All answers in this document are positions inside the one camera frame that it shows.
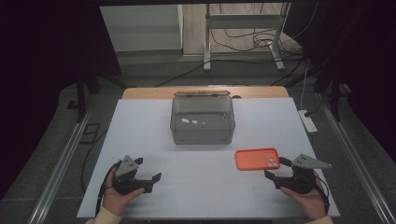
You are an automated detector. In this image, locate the left hand-held gripper black cable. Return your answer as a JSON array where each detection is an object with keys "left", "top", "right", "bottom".
[{"left": 94, "top": 160, "right": 122, "bottom": 217}]

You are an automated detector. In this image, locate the white table board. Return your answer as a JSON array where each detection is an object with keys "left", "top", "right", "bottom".
[{"left": 77, "top": 97, "right": 341, "bottom": 218}]

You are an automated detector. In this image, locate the white power strip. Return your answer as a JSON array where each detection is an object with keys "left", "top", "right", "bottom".
[{"left": 297, "top": 109, "right": 318, "bottom": 134}]

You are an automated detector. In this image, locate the person's right hand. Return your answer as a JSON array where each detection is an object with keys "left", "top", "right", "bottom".
[{"left": 279, "top": 172, "right": 329, "bottom": 220}]

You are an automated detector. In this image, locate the right hand-held gripper black cable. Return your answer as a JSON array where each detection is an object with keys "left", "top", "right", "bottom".
[{"left": 314, "top": 175, "right": 331, "bottom": 216}]

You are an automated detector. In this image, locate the white cabinet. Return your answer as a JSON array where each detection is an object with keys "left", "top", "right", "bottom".
[{"left": 100, "top": 4, "right": 184, "bottom": 54}]

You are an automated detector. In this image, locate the grey metal stand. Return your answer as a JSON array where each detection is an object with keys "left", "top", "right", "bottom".
[{"left": 203, "top": 3, "right": 292, "bottom": 73}]

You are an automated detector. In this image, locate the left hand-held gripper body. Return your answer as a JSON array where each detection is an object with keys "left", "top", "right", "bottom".
[{"left": 111, "top": 154, "right": 154, "bottom": 196}]

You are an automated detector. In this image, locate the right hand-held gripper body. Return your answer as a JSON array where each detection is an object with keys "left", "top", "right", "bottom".
[{"left": 274, "top": 153, "right": 333, "bottom": 195}]

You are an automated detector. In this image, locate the person's left hand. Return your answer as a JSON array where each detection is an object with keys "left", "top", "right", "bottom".
[{"left": 102, "top": 166, "right": 146, "bottom": 217}]

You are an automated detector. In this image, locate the black stand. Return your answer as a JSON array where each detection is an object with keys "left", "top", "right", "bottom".
[
  {"left": 66, "top": 68, "right": 129, "bottom": 124},
  {"left": 312, "top": 66, "right": 353, "bottom": 122}
]

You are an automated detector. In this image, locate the clear grey plastic storage box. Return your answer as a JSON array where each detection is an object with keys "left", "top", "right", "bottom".
[{"left": 169, "top": 90, "right": 236, "bottom": 146}]

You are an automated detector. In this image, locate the long black floor cable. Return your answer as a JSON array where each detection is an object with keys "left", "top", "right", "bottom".
[{"left": 153, "top": 58, "right": 304, "bottom": 88}]

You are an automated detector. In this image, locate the orange phone case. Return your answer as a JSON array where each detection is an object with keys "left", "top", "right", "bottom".
[{"left": 234, "top": 147, "right": 281, "bottom": 172}]

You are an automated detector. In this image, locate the black plug with cable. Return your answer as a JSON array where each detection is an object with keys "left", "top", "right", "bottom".
[{"left": 304, "top": 101, "right": 327, "bottom": 119}]

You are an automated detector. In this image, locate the wooden table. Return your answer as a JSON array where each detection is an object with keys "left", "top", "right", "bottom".
[{"left": 120, "top": 86, "right": 290, "bottom": 101}]

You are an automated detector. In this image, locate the white power cable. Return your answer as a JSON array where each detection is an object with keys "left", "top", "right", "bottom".
[{"left": 299, "top": 66, "right": 310, "bottom": 112}]

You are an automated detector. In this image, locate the aluminium floor rail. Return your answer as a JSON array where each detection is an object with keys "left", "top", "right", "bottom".
[
  {"left": 27, "top": 111, "right": 92, "bottom": 224},
  {"left": 317, "top": 92, "right": 396, "bottom": 224}
]

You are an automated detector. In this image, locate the thin black floor cable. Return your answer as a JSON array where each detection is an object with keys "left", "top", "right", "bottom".
[{"left": 80, "top": 130, "right": 108, "bottom": 194}]

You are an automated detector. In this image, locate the tangle of black cables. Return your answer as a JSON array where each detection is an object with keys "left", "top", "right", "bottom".
[{"left": 209, "top": 3, "right": 318, "bottom": 54}]

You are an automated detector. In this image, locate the hand-held gripper black cable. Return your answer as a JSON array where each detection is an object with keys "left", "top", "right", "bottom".
[
  {"left": 94, "top": 160, "right": 122, "bottom": 217},
  {"left": 314, "top": 175, "right": 331, "bottom": 216}
]

